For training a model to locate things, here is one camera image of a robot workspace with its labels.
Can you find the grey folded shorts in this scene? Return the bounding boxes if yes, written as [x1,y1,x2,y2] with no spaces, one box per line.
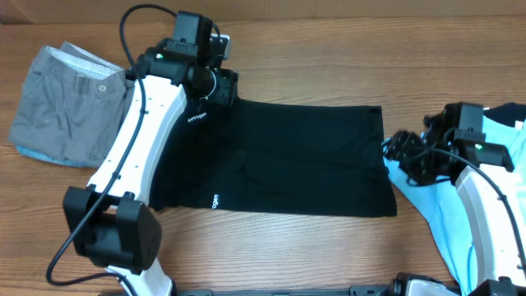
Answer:
[8,42,134,167]

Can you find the light blue t-shirt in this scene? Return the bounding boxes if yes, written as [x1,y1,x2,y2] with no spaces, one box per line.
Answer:
[384,117,525,295]

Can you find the light blue cloth under shorts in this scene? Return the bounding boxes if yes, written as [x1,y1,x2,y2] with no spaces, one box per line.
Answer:
[16,146,92,168]

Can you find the black t-shirt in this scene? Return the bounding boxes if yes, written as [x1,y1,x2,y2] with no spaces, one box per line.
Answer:
[150,99,397,217]

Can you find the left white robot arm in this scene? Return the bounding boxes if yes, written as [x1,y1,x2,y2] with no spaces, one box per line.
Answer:
[62,34,238,295]

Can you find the black garment under blue shirt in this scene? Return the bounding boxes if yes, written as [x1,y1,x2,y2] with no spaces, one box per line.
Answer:
[484,102,526,127]

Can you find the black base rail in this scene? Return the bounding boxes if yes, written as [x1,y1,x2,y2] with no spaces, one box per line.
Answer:
[176,284,390,296]

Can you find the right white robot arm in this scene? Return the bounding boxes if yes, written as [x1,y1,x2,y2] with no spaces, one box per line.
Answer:
[382,127,525,295]

